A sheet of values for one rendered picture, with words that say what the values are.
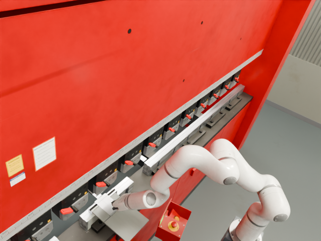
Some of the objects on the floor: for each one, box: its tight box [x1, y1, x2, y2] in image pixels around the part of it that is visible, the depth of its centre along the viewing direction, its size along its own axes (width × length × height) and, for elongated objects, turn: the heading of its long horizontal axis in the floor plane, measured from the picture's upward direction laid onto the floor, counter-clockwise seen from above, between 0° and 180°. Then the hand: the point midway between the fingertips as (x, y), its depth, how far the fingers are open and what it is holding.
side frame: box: [184, 0, 316, 151], centre depth 317 cm, size 25×85×230 cm, turn 40°
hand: (115, 203), depth 155 cm, fingers closed
